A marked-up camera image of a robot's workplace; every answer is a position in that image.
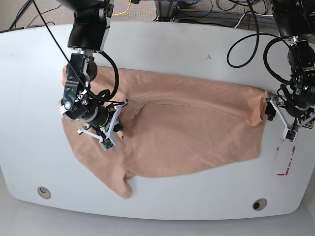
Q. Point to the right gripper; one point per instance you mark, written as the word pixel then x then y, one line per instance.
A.
pixel 93 113

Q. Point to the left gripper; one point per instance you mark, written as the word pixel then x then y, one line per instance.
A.
pixel 296 104

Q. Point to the peach t-shirt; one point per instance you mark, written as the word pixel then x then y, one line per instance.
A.
pixel 173 125

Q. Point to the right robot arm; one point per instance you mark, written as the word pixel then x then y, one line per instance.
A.
pixel 91 25

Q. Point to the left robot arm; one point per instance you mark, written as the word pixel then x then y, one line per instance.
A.
pixel 295 20

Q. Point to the red tape rectangle marking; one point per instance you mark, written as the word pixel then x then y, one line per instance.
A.
pixel 283 157

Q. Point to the right table grommet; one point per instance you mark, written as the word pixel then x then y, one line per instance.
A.
pixel 259 204

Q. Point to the table grommet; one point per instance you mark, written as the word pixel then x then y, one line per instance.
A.
pixel 44 192
pixel 259 204

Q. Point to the left table grommet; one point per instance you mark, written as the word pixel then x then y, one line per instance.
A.
pixel 44 192

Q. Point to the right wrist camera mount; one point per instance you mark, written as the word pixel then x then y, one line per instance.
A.
pixel 105 135

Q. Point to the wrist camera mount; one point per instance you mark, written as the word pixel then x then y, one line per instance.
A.
pixel 105 135
pixel 292 124

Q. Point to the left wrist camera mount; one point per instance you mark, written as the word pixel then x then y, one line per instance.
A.
pixel 292 124

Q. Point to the aluminium frame stand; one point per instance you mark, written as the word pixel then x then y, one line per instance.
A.
pixel 165 10

